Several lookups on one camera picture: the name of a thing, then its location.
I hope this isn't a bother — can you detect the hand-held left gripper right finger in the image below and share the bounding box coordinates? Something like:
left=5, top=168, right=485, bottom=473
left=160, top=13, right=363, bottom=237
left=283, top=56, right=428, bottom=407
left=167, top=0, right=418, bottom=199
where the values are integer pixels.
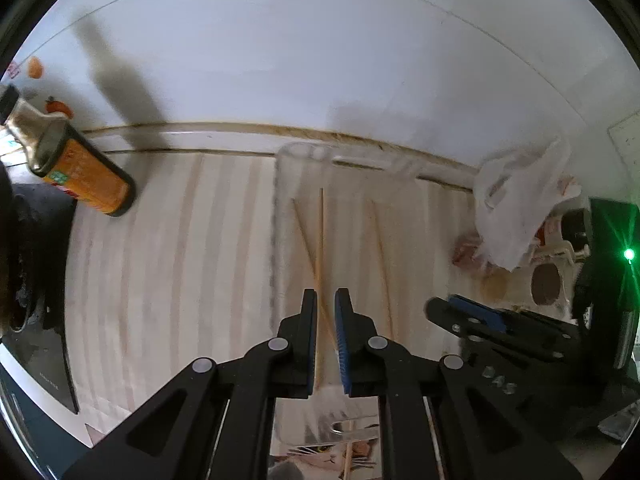
left=334, top=287, right=583, bottom=480

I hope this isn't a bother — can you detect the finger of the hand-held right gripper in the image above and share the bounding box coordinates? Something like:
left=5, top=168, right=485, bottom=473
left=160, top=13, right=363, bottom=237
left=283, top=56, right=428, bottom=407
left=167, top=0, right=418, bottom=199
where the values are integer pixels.
left=447, top=295, right=582, bottom=357
left=424, top=296, right=602, bottom=407

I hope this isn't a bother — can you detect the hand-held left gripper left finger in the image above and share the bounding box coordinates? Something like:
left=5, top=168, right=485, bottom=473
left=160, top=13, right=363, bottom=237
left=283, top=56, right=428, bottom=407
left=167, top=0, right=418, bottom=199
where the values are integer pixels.
left=62, top=288, right=319, bottom=480

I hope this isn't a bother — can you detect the clear plastic utensil box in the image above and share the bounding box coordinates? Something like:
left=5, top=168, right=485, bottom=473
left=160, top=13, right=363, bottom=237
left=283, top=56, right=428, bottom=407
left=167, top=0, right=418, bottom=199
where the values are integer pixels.
left=269, top=141, right=428, bottom=411

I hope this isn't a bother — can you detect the pink food packet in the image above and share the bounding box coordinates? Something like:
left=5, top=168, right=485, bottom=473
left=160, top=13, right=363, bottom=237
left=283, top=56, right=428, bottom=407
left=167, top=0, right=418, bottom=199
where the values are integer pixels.
left=451, top=237, right=497, bottom=272

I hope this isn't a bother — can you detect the white cup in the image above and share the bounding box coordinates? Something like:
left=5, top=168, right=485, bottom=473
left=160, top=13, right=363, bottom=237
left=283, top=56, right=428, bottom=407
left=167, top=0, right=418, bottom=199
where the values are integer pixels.
left=529, top=261, right=570, bottom=309

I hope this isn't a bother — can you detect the metal fork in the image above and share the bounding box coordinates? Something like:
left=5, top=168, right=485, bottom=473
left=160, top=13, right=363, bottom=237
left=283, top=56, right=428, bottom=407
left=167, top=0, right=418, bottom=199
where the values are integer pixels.
left=327, top=419, right=382, bottom=439

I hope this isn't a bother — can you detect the wooden chopstick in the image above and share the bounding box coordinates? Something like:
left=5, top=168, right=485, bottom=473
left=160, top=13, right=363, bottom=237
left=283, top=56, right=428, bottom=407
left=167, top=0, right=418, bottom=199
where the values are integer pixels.
left=293, top=199, right=343, bottom=357

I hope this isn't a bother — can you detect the white plastic bag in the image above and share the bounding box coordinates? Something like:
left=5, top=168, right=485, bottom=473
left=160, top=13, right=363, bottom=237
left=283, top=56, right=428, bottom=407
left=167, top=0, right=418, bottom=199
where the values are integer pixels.
left=472, top=137, right=583, bottom=271

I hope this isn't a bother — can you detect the striped cat printed mat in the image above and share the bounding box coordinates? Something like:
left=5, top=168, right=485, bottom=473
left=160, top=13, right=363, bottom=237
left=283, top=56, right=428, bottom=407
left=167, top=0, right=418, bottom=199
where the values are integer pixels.
left=64, top=151, right=483, bottom=480

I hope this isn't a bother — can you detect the orange sauce bottle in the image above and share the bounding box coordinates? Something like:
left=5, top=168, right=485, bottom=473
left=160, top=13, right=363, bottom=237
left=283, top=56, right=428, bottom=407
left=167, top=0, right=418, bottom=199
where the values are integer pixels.
left=0, top=85, right=137, bottom=218

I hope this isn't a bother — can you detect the black stove top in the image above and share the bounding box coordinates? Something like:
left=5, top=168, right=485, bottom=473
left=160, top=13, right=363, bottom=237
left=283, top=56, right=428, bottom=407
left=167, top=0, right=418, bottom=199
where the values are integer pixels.
left=0, top=160, right=81, bottom=415

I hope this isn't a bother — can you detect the teal cabinet front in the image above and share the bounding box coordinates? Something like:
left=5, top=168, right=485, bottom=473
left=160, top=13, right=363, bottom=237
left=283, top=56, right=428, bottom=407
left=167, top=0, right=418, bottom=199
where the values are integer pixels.
left=0, top=355, right=96, bottom=480

